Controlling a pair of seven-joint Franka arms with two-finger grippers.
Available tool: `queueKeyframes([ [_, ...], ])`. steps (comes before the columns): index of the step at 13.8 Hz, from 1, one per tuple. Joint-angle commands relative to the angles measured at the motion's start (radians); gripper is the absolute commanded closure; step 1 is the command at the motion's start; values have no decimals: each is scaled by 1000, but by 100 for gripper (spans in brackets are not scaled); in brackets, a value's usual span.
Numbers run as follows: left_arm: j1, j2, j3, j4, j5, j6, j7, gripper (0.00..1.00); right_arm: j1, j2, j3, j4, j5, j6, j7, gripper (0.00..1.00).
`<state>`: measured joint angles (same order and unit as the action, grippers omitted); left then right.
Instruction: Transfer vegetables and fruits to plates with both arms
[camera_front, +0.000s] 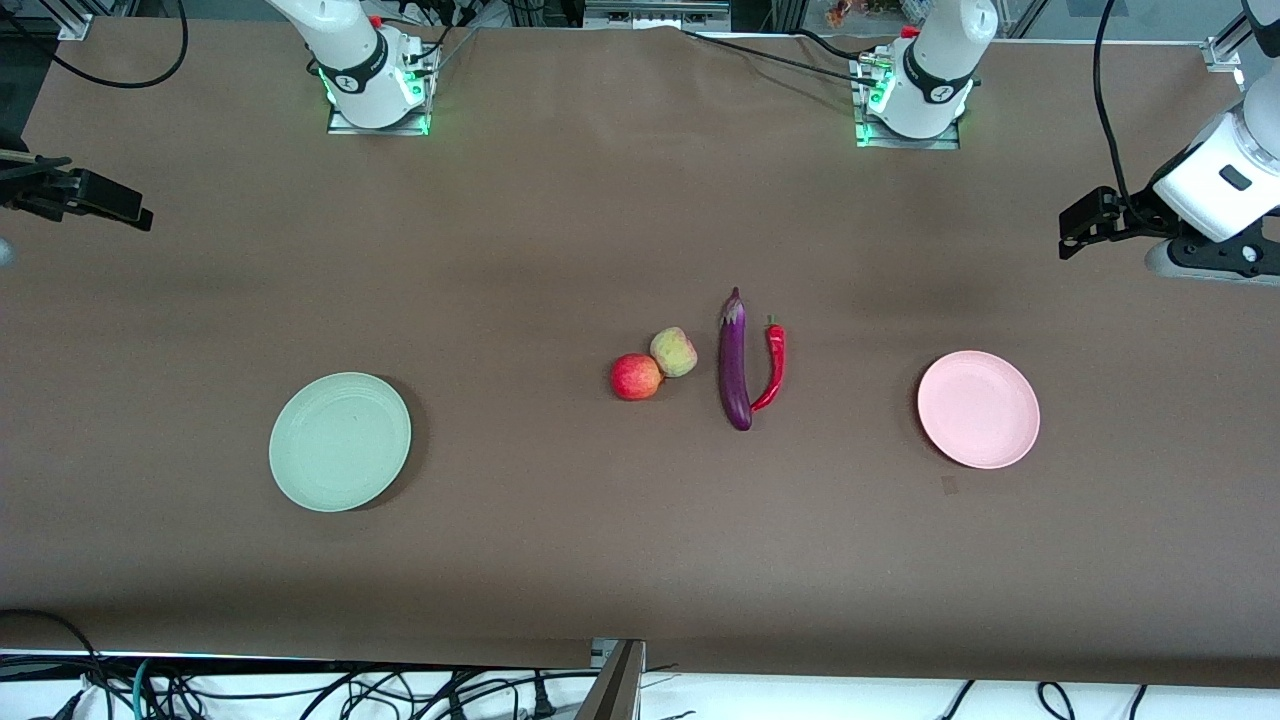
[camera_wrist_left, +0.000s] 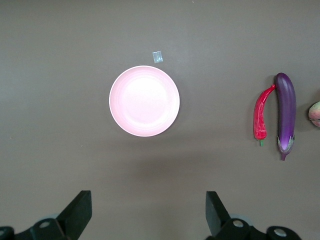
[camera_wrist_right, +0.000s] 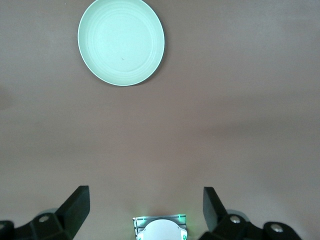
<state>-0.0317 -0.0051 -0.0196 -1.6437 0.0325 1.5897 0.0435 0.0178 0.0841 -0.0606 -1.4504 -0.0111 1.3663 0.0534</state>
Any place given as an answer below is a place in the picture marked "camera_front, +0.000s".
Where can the orange background clutter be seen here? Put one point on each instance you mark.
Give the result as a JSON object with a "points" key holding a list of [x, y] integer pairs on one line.
{"points": [[845, 12]]}

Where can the brown table cover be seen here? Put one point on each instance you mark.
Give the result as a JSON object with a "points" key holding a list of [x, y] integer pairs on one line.
{"points": [[640, 550]]}

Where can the red chili pepper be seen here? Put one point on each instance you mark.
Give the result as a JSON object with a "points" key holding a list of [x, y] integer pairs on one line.
{"points": [[776, 360]]}

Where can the pink plate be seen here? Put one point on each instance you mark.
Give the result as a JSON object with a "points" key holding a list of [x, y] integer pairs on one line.
{"points": [[978, 410]]}

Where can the purple eggplant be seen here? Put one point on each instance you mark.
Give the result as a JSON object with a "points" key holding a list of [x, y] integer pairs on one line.
{"points": [[734, 370]]}

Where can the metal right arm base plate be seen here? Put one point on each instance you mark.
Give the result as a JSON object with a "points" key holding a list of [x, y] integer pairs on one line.
{"points": [[345, 124]]}

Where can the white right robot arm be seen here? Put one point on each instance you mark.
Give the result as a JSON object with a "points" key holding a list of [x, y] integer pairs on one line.
{"points": [[350, 50]]}

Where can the aluminium frame corner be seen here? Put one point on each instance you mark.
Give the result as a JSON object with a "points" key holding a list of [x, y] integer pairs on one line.
{"points": [[1222, 52], [75, 25]]}

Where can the silver box with ports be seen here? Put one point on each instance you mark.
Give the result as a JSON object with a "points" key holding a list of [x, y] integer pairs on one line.
{"points": [[655, 12]]}

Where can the aluminium profile post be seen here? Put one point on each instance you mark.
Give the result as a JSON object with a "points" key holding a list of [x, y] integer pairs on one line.
{"points": [[615, 690]]}

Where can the yellow green peach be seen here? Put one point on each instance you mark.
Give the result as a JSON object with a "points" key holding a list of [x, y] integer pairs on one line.
{"points": [[676, 350]]}

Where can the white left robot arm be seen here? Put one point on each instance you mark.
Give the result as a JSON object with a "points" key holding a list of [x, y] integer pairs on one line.
{"points": [[940, 60]]}

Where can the red apple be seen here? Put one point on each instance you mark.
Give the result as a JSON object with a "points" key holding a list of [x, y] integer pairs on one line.
{"points": [[635, 378]]}

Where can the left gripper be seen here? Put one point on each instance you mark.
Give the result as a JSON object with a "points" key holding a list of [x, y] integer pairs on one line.
{"points": [[1137, 214]]}

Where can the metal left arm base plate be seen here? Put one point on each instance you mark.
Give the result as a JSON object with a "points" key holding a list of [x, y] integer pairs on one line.
{"points": [[875, 140]]}

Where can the pale green plate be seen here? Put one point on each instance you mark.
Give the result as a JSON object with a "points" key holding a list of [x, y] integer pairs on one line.
{"points": [[340, 442]]}

